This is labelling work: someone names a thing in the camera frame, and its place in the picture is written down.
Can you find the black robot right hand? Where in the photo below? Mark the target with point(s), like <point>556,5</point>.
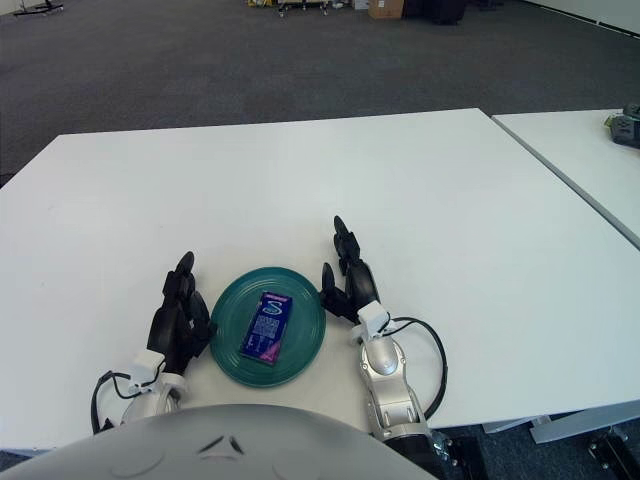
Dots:
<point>360,287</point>

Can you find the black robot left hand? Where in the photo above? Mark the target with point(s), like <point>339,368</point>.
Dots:
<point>172,330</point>

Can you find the blue purple gum pack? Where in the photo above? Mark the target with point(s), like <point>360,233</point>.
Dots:
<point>266,327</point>

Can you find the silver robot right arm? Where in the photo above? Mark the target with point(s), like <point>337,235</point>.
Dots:
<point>385,360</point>

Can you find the green round plate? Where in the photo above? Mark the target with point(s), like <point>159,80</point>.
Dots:
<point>300,320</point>

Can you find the grey robot torso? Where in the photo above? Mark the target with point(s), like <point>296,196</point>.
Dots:
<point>200,450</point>

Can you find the cardboard box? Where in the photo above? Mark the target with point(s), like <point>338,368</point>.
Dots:
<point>385,8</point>

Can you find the black cabinet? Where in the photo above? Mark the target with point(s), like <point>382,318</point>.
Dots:
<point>435,10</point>

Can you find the wheeled cart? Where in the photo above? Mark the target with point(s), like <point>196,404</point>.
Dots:
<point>300,4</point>

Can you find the grey green device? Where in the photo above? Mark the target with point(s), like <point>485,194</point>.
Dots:
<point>625,127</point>

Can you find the black floor stand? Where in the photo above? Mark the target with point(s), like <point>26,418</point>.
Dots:
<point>37,10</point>

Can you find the white table frame beam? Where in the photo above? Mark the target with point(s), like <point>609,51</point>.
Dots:
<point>565,425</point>

